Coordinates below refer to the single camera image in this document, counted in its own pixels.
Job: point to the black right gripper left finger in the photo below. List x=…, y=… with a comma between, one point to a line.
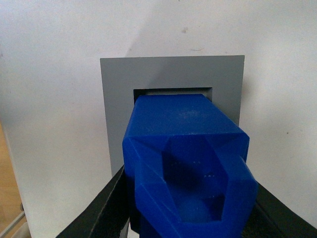
x=106, y=216

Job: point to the gray cube base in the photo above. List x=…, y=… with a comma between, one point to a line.
x=219, y=78

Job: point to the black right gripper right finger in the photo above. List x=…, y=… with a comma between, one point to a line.
x=270, y=218

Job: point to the blue handled block part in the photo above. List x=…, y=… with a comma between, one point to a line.
x=185, y=163

